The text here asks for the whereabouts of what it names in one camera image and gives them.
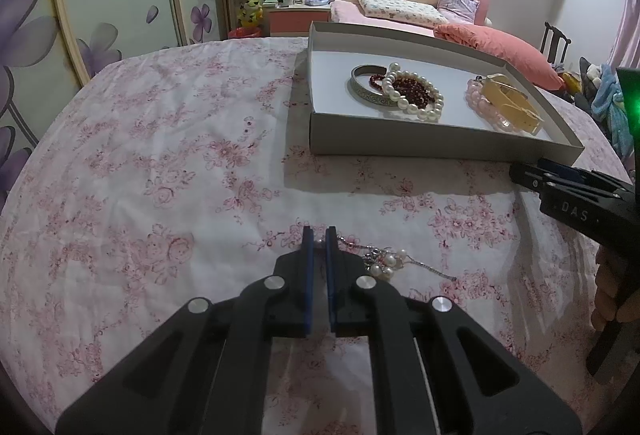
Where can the dark wooden chair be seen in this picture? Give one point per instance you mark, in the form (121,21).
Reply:
(555,42)

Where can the white patterned pillow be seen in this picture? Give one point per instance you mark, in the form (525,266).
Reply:
(400,10)

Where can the pink and white nightstand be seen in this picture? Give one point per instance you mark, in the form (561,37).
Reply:
(290,20)

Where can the blue folded cloth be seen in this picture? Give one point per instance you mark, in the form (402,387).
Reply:
(317,1)

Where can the red plastic basin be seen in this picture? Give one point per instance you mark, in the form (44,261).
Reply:
(244,32)

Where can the silver bangle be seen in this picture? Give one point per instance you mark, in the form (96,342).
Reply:
(357,92)

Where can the pink curtain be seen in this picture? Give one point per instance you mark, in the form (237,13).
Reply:
(630,25)

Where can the pink long pillow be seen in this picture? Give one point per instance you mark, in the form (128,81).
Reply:
(500,45)

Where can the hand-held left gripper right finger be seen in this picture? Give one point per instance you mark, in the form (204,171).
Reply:
(331,275)

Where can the white plush toy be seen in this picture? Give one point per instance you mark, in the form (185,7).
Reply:
(592,71)

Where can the lilac small pillow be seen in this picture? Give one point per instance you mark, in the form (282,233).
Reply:
(457,5)

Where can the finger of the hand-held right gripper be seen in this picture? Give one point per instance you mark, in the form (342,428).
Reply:
(530,175)
(567,171)

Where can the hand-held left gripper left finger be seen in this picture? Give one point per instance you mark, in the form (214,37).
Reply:
(308,275)

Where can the grey cardboard box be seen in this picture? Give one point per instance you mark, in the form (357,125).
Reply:
(330,90)

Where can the person's right hand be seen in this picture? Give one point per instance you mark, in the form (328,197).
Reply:
(610,290)

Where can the blue clothing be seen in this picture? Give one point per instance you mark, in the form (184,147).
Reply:
(610,105)

